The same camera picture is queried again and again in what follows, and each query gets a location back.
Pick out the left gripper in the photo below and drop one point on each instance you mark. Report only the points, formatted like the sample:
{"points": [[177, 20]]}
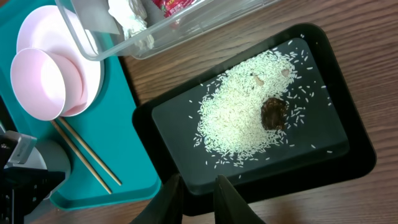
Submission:
{"points": [[22, 189]]}

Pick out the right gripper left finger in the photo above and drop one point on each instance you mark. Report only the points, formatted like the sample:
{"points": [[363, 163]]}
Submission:
{"points": [[166, 207]]}

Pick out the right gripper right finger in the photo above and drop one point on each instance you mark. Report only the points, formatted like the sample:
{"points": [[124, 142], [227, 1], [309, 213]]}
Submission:
{"points": [[229, 206]]}

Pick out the grey bowl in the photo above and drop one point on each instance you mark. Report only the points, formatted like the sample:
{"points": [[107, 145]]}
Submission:
{"points": [[50, 156]]}

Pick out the pile of white rice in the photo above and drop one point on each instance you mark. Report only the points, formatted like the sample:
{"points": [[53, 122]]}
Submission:
{"points": [[227, 124]]}

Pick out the small white dish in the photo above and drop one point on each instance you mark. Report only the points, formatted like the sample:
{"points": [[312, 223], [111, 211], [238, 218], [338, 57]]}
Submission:
{"points": [[45, 84]]}

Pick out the brown food scrap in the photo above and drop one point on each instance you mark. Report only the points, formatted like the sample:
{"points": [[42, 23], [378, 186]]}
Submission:
{"points": [[272, 114]]}

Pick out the large white plate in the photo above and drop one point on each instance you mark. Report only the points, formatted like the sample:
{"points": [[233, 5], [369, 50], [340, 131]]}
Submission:
{"points": [[45, 29]]}

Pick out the white tissue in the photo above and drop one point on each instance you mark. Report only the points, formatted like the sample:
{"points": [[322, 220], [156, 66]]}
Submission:
{"points": [[130, 14]]}

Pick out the red snack wrapper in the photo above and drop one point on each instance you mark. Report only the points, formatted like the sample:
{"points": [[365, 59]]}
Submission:
{"points": [[171, 7]]}

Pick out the teal serving tray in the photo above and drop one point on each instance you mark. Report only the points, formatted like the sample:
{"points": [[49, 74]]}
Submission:
{"points": [[106, 126]]}

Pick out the left wooden chopstick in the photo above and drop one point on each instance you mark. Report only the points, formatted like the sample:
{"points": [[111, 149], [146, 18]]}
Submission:
{"points": [[80, 156]]}

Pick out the wooden chopstick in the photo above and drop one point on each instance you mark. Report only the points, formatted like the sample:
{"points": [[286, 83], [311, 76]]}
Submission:
{"points": [[89, 150], [80, 156]]}

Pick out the right wooden chopstick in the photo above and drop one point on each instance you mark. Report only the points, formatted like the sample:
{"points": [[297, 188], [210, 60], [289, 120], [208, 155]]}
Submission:
{"points": [[89, 150]]}

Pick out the black tray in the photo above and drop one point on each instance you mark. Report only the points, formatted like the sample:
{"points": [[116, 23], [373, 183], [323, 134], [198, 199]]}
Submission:
{"points": [[166, 133]]}

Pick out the clear plastic bin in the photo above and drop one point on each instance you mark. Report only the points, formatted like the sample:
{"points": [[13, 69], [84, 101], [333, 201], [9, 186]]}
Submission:
{"points": [[98, 35]]}

